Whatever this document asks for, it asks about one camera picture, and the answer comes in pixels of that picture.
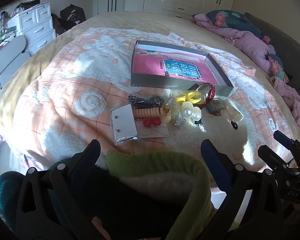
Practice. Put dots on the white chair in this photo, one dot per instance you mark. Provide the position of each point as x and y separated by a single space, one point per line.
7 55

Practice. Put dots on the pale yellow jewelry pack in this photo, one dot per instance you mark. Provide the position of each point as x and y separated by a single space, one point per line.
235 115

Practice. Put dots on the pink picture book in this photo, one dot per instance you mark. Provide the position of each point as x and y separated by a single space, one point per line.
150 65

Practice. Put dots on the orange and white blanket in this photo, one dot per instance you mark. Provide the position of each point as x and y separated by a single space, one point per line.
65 92

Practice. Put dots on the stud earring card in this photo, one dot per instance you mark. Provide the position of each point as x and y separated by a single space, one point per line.
122 122

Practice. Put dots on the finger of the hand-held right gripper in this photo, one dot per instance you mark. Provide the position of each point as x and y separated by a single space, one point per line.
285 140
270 155

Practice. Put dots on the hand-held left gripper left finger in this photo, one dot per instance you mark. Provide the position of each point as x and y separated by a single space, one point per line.
91 153

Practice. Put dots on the grey cardboard box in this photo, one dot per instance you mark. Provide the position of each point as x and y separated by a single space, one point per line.
165 81

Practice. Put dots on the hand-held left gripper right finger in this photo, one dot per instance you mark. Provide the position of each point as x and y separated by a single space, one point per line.
212 161

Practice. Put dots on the yellow bed sheet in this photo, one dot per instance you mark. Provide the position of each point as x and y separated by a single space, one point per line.
140 20

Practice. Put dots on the black bag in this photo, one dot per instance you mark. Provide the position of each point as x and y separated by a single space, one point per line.
72 15

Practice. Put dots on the yellow hoop earrings bag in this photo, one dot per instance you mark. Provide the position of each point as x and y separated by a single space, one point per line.
190 97

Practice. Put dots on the purple quilt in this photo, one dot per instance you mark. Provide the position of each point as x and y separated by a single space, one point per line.
250 42

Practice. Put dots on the silver spring clip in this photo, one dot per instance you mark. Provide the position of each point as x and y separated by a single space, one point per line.
180 122

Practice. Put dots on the pile of desk items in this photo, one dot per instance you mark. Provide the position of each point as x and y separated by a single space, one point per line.
3 27

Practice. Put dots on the dark brown bag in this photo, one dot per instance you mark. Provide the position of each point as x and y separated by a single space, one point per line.
57 23

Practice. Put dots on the white drawer chest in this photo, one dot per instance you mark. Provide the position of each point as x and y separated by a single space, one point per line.
37 27

